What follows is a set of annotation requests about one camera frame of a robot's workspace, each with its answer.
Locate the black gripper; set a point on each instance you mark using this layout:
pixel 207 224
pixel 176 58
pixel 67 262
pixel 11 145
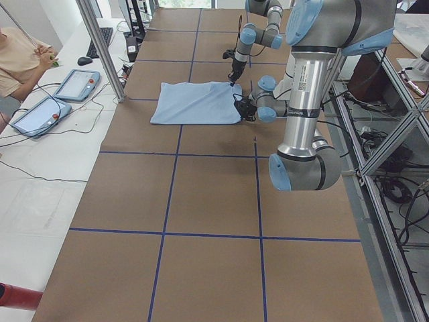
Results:
pixel 243 106
pixel 236 68

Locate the light blue t-shirt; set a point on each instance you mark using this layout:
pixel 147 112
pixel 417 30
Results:
pixel 197 104

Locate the metal reacher grabber stick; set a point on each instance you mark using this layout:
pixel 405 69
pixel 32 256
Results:
pixel 20 27

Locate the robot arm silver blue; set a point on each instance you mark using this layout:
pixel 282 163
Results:
pixel 250 34
pixel 316 32

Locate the black power adapter box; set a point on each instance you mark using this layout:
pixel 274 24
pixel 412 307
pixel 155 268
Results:
pixel 132 48

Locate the black computer mouse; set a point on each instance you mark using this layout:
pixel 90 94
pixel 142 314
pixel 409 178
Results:
pixel 82 61

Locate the far blue teach pendant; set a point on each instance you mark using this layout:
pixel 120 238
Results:
pixel 77 85

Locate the blue teach pendant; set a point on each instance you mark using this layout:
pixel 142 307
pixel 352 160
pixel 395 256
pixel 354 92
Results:
pixel 42 117
pixel 77 85

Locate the near blue teach pendant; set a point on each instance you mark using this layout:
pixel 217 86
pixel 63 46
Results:
pixel 42 117

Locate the person in beige shirt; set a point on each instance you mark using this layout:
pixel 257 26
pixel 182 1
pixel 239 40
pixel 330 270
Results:
pixel 23 63

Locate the red fire extinguisher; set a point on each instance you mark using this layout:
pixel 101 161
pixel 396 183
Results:
pixel 20 298

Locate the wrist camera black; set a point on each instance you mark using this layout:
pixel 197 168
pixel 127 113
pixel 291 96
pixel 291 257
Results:
pixel 241 105
pixel 229 54

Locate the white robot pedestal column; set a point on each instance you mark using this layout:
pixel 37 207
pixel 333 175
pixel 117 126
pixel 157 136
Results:
pixel 285 87

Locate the aluminium frame rack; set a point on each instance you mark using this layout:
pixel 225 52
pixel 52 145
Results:
pixel 380 108

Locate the aluminium frame post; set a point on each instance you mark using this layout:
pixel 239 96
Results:
pixel 91 23

